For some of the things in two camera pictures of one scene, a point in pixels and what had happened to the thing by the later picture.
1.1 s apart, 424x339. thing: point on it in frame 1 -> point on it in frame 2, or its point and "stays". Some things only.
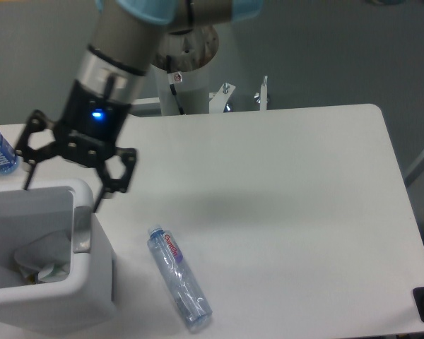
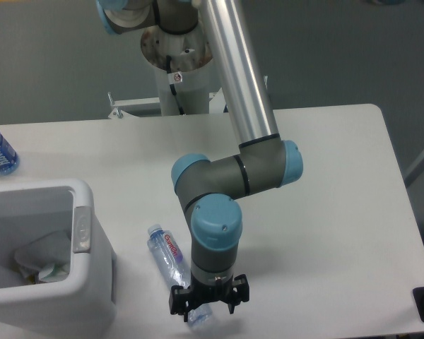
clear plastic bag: (45, 258) stays
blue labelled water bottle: (1, 155) stays
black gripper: (87, 132) -> (201, 294)
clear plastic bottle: (190, 297) stays
